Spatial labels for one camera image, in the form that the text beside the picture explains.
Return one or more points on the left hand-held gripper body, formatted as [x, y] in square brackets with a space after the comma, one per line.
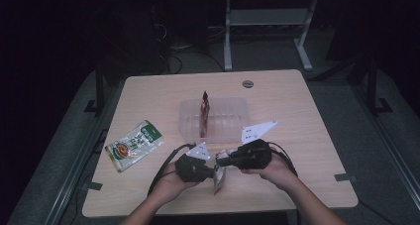
[189, 168]

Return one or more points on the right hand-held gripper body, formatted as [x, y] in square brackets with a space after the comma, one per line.
[252, 155]

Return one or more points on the red and white spouted pouch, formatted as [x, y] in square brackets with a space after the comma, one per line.
[219, 178]

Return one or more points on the clear plastic container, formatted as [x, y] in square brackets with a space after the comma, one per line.
[224, 122]

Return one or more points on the red and black snack packet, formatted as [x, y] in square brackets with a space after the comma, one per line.
[204, 116]

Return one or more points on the green and white food packet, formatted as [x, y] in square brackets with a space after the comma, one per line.
[132, 144]

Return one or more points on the person's left hand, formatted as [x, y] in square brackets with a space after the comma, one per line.
[170, 185]

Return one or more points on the person's right hand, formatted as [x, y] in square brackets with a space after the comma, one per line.
[279, 175]

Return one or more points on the grey tape strip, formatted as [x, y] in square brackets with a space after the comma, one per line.
[93, 186]
[345, 177]

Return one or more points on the black metal stand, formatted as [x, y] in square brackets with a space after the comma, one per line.
[373, 92]
[99, 92]

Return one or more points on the white metal desk frame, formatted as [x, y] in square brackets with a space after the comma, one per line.
[264, 17]

